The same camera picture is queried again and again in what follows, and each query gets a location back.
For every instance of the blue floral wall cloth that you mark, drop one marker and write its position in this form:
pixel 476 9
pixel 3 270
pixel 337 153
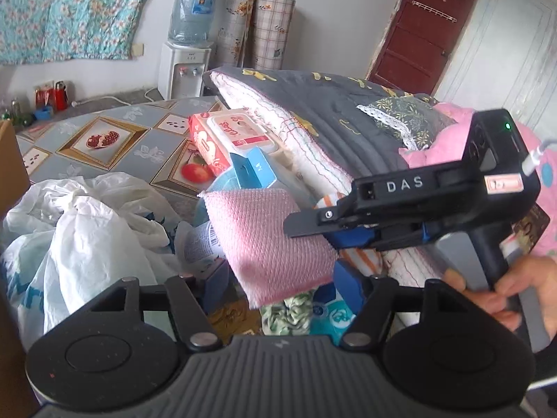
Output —
pixel 65 8

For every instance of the green glass jar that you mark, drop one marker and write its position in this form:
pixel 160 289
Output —
pixel 21 117

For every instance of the orange striped white towel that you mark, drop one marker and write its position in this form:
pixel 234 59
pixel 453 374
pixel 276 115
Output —
pixel 365 262

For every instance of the brown cardboard box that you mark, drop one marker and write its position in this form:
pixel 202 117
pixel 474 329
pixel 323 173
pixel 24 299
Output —
pixel 11 161

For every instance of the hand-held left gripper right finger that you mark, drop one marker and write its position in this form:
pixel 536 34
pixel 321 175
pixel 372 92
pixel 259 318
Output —
pixel 348 285

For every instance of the checked rolled mat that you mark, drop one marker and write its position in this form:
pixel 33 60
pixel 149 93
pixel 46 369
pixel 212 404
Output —
pixel 272 26

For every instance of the white water dispenser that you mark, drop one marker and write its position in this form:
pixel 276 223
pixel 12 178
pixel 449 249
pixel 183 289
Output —
pixel 182 74

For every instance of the red jar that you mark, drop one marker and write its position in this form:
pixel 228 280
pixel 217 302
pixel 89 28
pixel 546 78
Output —
pixel 42 96

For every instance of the gold tissue packet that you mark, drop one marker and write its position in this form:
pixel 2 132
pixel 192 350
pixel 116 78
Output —
pixel 235 315

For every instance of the white blue printed packet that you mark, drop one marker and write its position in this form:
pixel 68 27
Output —
pixel 200 239

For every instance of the fruit print bed sheet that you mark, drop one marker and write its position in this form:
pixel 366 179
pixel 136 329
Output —
pixel 108 139

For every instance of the dark floral lace pillow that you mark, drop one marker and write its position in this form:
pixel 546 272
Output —
pixel 404 111

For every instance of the white panelled door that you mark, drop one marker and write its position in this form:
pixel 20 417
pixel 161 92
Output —
pixel 500 52

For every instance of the pink blanket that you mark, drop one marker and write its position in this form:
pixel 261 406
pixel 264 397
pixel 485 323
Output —
pixel 435 154

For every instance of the grey folded quilt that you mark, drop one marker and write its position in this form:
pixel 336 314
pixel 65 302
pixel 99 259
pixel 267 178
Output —
pixel 304 96

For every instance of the white plastic bag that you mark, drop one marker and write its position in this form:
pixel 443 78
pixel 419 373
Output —
pixel 87 235

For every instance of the beige wall socket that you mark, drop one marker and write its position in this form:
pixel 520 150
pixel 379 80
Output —
pixel 138 50

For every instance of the small blue box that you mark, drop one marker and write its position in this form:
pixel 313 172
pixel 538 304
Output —
pixel 254 170

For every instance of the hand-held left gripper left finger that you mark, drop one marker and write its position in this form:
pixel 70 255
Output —
pixel 215 284

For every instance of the pink knitted cloth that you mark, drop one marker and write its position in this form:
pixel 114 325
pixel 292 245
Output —
pixel 261 244

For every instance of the metal hook rack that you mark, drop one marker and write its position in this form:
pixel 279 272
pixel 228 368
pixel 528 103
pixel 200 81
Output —
pixel 435 11

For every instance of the brown wooden door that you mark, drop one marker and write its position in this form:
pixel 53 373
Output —
pixel 417 35

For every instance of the person's right hand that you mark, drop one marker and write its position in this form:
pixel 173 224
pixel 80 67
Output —
pixel 535 283

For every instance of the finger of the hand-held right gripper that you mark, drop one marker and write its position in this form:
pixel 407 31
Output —
pixel 313 222
pixel 352 239

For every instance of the pink wet wipes pack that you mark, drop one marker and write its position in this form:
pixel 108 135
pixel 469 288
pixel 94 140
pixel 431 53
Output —
pixel 209 143

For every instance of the teal tissue packet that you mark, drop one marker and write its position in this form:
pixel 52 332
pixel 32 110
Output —
pixel 333 320

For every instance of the green patterned cloth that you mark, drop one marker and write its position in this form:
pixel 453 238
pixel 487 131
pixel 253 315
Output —
pixel 287 313

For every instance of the small blue container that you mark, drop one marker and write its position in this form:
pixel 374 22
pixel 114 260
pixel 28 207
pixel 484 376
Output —
pixel 43 112

